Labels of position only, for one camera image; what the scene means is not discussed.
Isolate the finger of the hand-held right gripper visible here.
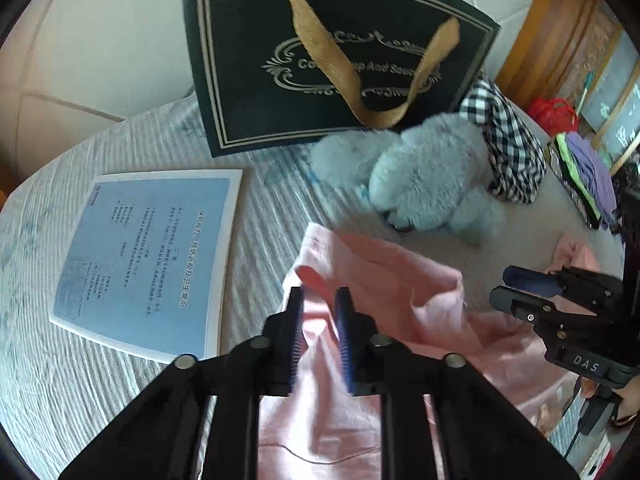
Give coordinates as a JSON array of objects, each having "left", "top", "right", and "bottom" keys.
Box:
[
  {"left": 489, "top": 285, "right": 566, "bottom": 342},
  {"left": 502, "top": 265, "right": 601, "bottom": 302}
]

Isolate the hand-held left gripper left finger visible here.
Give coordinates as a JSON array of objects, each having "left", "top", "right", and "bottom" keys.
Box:
[{"left": 57, "top": 286, "right": 307, "bottom": 480}]

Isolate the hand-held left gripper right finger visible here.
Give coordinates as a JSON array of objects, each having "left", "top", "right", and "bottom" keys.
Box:
[{"left": 334, "top": 287, "right": 593, "bottom": 480}]

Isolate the pink garment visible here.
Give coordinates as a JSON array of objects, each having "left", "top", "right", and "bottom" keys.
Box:
[{"left": 255, "top": 222, "right": 603, "bottom": 480}]

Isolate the stack of folded clothes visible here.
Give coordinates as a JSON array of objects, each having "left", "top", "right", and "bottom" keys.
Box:
[{"left": 547, "top": 132, "right": 608, "bottom": 231}]

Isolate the person's right hand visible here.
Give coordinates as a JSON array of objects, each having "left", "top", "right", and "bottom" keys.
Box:
[{"left": 611, "top": 382, "right": 640, "bottom": 428}]

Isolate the black white checkered cloth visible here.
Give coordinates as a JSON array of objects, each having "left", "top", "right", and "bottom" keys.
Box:
[{"left": 457, "top": 77, "right": 548, "bottom": 205}]

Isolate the grey plush toy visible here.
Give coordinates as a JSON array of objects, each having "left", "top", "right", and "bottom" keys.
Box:
[{"left": 307, "top": 112, "right": 507, "bottom": 246}]

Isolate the light blue booklet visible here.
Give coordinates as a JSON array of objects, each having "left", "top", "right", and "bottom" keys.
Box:
[{"left": 48, "top": 169, "right": 244, "bottom": 364}]

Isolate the red plastic bag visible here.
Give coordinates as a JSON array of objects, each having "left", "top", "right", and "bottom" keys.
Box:
[{"left": 527, "top": 97, "right": 580, "bottom": 136}]

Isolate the wooden framed board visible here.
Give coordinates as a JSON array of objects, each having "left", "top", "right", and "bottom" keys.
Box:
[{"left": 575, "top": 30, "right": 640, "bottom": 176}]

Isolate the black gift bag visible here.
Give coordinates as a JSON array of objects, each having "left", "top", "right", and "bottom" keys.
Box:
[{"left": 180, "top": 0, "right": 502, "bottom": 159}]

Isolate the black cable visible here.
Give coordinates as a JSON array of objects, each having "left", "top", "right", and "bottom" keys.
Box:
[{"left": 562, "top": 392, "right": 608, "bottom": 461}]

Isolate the wooden headboard frame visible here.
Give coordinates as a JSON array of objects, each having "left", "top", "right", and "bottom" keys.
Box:
[{"left": 495, "top": 0, "right": 626, "bottom": 111}]

